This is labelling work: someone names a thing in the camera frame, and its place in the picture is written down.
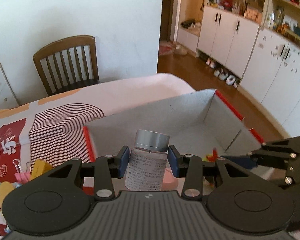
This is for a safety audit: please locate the pink floor mat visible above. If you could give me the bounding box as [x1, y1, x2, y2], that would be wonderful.
[158, 41, 175, 56]

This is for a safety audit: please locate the pink round container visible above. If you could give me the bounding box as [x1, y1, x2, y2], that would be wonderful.
[161, 168, 178, 191]

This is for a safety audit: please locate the brown wooden chair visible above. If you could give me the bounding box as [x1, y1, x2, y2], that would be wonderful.
[33, 35, 100, 96]

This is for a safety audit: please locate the white bottle silver cap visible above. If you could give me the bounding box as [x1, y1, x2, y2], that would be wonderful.
[125, 129, 170, 191]

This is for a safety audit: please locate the red cardboard box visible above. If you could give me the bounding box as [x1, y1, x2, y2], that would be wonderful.
[87, 89, 261, 159]

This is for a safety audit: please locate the red white patterned tablecloth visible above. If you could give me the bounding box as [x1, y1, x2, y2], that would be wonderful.
[0, 73, 197, 240]

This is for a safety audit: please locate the white drawer cabinet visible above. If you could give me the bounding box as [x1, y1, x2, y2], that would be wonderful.
[0, 63, 19, 109]

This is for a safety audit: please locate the pink binder clip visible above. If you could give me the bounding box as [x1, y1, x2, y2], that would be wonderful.
[12, 159, 31, 184]

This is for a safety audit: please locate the white wall cabinet unit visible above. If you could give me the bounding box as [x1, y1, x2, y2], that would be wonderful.
[174, 0, 300, 136]

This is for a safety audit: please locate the yellow rectangular block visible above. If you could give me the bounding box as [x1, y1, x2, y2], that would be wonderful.
[30, 159, 53, 180]

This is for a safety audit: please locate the yellow round disc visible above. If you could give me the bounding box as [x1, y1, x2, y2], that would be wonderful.
[0, 181, 15, 207]

